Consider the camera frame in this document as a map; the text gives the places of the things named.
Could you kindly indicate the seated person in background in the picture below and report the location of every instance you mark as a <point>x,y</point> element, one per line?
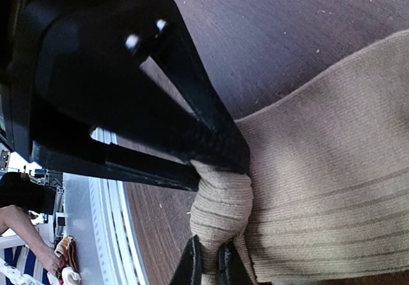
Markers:
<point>19,195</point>

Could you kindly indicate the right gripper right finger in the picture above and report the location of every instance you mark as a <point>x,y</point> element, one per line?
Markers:
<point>230,266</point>

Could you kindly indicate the tan ribbed sock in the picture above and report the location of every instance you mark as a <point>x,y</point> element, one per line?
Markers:
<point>327,192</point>

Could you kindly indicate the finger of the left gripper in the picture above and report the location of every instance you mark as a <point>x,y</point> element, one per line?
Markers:
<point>65,145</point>
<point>131,67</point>

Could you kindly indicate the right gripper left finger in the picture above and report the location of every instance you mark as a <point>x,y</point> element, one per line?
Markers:
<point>189,269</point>

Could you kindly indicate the spare socks pile outside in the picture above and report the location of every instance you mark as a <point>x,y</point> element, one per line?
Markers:
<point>68,272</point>

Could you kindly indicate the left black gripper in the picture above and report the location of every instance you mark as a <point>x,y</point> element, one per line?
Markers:
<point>24,25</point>

